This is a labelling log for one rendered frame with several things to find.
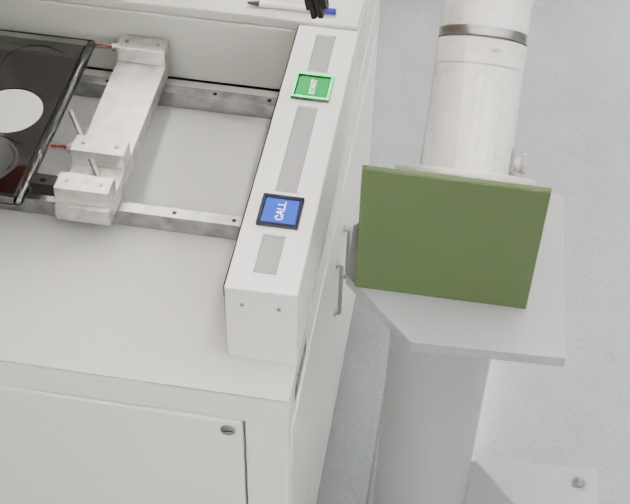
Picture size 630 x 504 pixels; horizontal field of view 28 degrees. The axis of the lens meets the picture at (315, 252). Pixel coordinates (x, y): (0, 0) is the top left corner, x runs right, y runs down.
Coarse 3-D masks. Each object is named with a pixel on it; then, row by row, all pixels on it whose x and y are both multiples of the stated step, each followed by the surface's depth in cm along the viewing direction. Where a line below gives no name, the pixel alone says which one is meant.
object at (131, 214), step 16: (0, 208) 185; (16, 208) 185; (32, 208) 184; (48, 208) 183; (128, 208) 182; (144, 208) 182; (160, 208) 182; (176, 208) 182; (128, 224) 183; (144, 224) 183; (160, 224) 182; (176, 224) 181; (192, 224) 181; (208, 224) 180; (224, 224) 180; (240, 224) 180
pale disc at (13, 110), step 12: (0, 96) 190; (12, 96) 190; (24, 96) 190; (36, 96) 191; (0, 108) 189; (12, 108) 189; (24, 108) 189; (36, 108) 189; (0, 120) 187; (12, 120) 187; (24, 120) 187; (36, 120) 187
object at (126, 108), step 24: (120, 72) 198; (144, 72) 198; (168, 72) 201; (120, 96) 194; (144, 96) 194; (96, 120) 190; (120, 120) 190; (144, 120) 190; (72, 168) 183; (120, 192) 182; (72, 216) 179; (96, 216) 178
